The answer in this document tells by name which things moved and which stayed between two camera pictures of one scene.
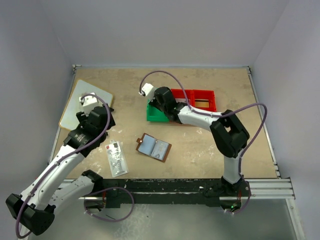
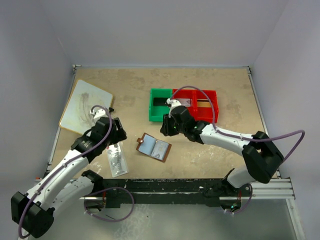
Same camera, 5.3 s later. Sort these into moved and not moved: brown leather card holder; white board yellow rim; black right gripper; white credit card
Moved: black right gripper
Not moved: brown leather card holder; white credit card; white board yellow rim
